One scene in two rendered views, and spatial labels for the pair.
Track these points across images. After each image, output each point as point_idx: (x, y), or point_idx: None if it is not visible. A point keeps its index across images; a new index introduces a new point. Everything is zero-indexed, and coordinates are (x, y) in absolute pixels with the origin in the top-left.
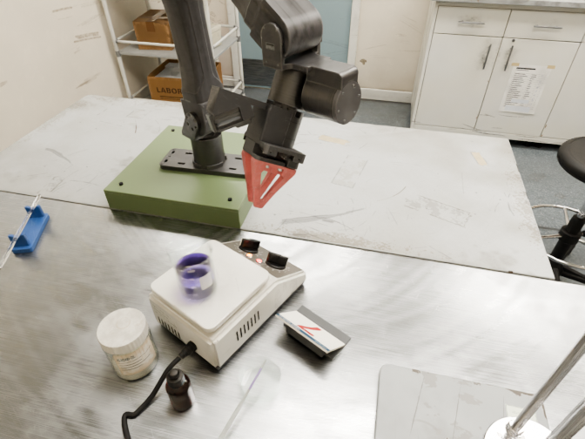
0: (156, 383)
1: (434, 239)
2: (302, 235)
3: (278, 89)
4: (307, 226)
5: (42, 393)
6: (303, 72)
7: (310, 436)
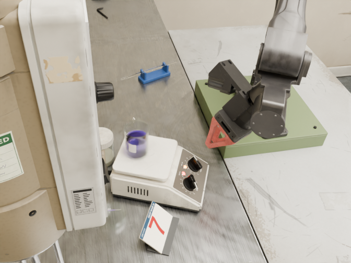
0: None
1: None
2: (243, 195)
3: (255, 86)
4: (255, 195)
5: None
6: None
7: (93, 255)
